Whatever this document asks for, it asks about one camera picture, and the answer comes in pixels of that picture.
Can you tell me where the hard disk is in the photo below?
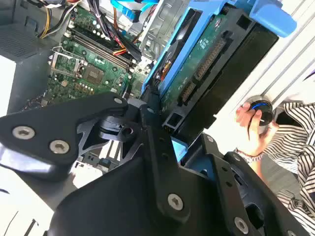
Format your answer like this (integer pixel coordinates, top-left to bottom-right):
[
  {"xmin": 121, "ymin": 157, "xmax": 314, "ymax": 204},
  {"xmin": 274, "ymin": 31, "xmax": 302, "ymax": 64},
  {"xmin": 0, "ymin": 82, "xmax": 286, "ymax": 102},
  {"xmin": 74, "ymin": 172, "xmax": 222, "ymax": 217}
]
[{"xmin": 142, "ymin": 0, "xmax": 297, "ymax": 163}]

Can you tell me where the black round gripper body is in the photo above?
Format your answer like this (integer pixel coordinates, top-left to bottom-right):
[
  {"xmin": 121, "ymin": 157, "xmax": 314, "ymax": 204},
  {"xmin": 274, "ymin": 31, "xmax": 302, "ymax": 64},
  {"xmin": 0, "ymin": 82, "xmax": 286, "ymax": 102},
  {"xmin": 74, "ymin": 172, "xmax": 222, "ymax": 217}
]
[{"xmin": 46, "ymin": 157, "xmax": 229, "ymax": 236}]

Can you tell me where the blue disk wire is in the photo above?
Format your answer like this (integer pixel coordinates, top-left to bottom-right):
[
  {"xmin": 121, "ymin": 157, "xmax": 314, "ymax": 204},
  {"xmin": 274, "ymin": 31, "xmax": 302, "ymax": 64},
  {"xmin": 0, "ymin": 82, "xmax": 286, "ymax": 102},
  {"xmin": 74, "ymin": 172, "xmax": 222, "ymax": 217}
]
[{"xmin": 110, "ymin": 0, "xmax": 158, "ymax": 23}]

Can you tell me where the person's hand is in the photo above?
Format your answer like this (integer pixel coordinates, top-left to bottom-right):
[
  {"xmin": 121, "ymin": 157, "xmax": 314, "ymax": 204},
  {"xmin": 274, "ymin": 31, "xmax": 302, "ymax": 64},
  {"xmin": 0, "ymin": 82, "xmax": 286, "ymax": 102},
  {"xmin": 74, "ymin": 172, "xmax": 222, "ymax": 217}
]
[{"xmin": 235, "ymin": 102, "xmax": 280, "ymax": 157}]

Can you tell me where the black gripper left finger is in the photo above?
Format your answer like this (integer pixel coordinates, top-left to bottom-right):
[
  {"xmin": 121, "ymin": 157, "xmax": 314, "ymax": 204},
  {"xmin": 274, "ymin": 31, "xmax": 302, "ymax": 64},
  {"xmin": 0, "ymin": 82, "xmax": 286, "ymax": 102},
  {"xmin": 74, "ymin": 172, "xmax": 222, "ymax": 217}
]
[{"xmin": 0, "ymin": 92, "xmax": 191, "ymax": 223}]

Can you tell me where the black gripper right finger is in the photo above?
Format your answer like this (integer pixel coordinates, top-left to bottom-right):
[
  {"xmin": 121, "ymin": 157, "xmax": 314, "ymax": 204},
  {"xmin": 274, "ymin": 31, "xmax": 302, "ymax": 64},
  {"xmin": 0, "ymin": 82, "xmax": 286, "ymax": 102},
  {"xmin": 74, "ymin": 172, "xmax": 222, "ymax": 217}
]
[{"xmin": 199, "ymin": 134, "xmax": 311, "ymax": 236}]

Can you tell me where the round black tool blue ring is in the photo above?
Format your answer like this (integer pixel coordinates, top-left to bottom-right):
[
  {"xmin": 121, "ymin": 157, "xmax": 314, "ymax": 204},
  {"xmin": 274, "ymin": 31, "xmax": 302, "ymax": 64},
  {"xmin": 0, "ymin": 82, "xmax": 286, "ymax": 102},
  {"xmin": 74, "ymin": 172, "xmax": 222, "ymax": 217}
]
[{"xmin": 245, "ymin": 94, "xmax": 275, "ymax": 135}]

